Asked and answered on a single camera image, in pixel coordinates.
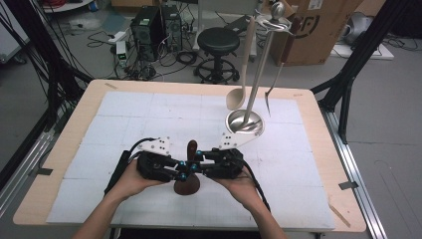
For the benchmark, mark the grey tape strip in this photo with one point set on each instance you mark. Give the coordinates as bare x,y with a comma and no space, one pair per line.
348,185

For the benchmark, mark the aluminium rail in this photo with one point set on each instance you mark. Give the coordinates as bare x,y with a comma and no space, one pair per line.
23,166
358,186

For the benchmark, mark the white round table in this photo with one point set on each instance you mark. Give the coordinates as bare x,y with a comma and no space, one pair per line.
69,5

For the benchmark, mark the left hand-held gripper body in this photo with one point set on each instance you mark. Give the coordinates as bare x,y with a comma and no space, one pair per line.
154,166

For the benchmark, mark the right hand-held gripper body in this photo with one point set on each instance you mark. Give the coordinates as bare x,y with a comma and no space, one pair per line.
227,164

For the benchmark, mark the dark brown wooden rice paddle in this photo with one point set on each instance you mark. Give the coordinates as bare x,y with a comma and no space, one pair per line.
187,187

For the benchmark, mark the small device with green display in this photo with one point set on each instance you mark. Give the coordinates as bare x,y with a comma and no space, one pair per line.
121,53

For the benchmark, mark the wide black computer tower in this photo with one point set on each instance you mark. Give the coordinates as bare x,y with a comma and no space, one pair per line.
146,33

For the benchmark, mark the grey rounded appliance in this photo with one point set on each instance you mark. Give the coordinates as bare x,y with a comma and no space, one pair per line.
356,28

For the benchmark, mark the light wooden spoon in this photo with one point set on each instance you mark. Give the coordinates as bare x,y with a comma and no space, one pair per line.
236,98

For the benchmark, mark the white metal stand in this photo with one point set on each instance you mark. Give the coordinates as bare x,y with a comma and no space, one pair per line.
256,49

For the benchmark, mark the black flat device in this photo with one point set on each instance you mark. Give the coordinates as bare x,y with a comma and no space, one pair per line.
235,25

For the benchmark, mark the narrow black computer tower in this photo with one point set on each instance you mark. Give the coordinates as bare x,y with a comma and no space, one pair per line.
172,26

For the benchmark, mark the person's left hand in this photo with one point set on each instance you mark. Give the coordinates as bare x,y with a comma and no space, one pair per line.
131,184

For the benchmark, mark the person's right hand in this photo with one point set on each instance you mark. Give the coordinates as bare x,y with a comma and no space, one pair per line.
244,192

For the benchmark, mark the thin wooden stick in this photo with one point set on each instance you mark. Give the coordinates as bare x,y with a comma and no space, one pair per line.
340,215

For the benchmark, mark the black round stool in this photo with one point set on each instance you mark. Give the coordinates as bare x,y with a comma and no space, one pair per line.
218,40

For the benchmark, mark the white power strip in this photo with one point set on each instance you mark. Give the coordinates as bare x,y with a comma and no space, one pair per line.
117,37

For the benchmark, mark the white grid mat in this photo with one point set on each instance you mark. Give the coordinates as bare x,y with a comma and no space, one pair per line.
292,186

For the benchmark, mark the black metal frame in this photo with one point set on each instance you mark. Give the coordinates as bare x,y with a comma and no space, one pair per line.
358,53
54,96

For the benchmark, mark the large cardboard box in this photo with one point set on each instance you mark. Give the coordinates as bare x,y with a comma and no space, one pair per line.
325,43

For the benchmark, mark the black tape strip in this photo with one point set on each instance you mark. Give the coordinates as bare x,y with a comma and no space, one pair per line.
41,171

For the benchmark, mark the metal utensil stand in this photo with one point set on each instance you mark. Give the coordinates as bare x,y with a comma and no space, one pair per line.
255,86

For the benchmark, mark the white flat board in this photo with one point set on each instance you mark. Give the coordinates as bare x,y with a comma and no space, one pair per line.
381,53

